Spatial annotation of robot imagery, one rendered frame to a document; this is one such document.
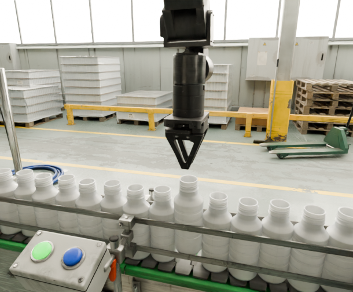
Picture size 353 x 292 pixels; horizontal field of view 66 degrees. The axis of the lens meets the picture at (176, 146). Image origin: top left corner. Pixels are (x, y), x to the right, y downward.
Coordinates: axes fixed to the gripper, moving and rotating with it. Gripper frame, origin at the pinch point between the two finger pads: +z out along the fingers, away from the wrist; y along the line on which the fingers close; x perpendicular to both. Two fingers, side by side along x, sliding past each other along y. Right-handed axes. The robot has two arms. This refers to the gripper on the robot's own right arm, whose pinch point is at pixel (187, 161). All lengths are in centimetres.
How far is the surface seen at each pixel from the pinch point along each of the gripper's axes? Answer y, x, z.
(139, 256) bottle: -1.8, 9.8, 22.2
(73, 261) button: -17.0, 14.5, 12.4
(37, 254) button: -17.2, 21.3, 12.4
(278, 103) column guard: 445, -62, 42
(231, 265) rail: -2.6, -9.8, 19.4
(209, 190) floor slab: 236, 24, 119
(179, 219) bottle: -2.0, 0.9, 11.6
